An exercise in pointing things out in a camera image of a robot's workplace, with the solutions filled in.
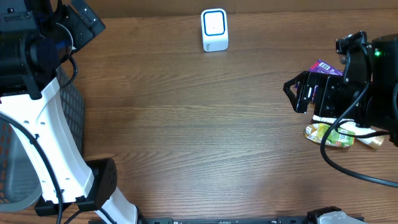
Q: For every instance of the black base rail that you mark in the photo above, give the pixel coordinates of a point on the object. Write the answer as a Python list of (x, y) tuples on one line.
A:
[(326, 215)]

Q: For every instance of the green yellow juice pouch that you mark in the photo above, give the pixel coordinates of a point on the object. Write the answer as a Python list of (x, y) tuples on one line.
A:
[(340, 138)]

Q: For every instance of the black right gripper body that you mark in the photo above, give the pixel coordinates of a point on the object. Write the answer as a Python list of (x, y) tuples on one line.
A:
[(334, 96)]

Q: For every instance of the white cream tube gold cap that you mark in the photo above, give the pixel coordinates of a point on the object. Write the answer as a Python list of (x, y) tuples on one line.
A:
[(348, 124)]

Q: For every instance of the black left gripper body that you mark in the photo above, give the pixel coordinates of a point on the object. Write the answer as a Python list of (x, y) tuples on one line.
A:
[(79, 37)]

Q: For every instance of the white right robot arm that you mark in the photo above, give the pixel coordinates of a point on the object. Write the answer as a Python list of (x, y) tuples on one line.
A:
[(366, 92)]

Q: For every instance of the purple pad package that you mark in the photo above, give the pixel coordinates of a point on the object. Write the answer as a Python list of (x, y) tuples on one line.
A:
[(320, 66)]

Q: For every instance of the white barcode scanner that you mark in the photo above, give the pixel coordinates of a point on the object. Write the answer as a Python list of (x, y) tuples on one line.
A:
[(214, 29)]

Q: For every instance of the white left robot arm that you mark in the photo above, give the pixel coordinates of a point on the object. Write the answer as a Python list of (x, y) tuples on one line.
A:
[(36, 38)]

